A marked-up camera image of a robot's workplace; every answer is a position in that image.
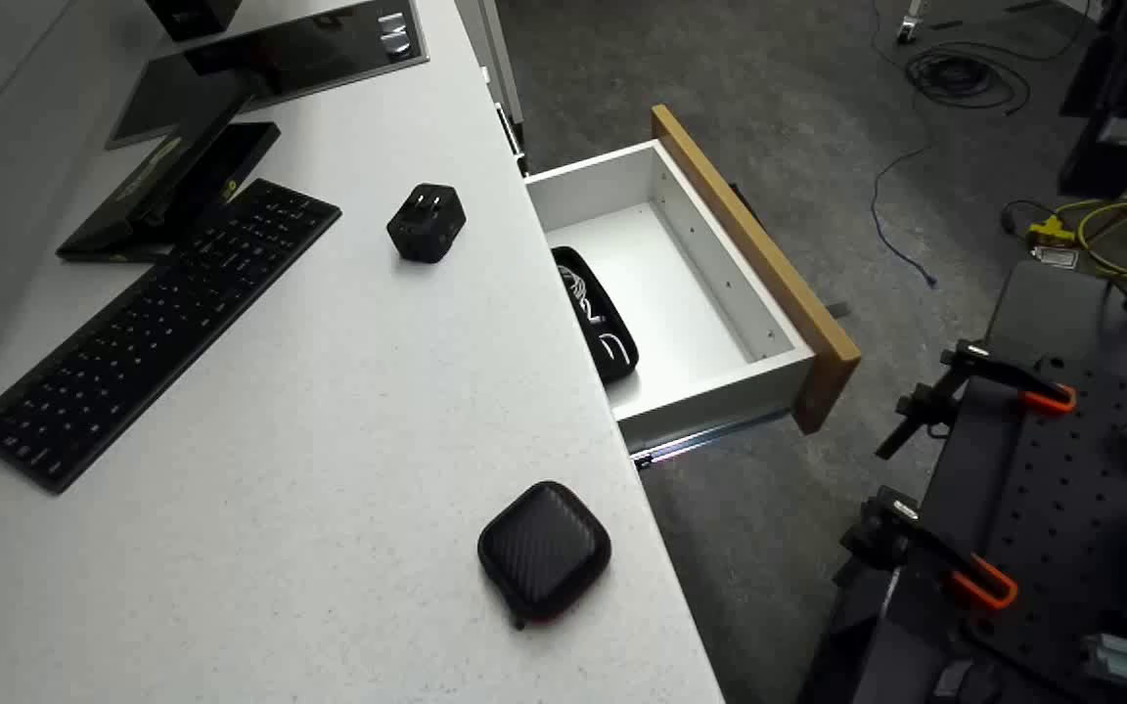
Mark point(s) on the black cube power adapter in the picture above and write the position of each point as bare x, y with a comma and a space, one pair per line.
426, 226

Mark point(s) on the black orange clamp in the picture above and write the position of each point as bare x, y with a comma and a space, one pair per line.
888, 534
933, 409

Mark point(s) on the black rounded zipper case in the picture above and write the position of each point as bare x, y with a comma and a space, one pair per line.
540, 554

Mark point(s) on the upper black orange clamp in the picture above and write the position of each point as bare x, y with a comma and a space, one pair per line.
933, 409

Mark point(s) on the lower black orange clamp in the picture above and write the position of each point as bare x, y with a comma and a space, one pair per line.
888, 534

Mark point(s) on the black computer monitor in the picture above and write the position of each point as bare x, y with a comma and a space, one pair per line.
190, 102

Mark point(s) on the white drawer with wooden front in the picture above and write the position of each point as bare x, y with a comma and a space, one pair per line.
728, 334

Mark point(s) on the black keyboard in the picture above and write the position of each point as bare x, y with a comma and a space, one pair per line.
104, 376

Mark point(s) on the black pouch with white logo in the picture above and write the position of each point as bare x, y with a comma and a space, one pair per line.
604, 332

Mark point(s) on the black perforated robot table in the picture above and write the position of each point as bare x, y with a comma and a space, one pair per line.
1042, 499

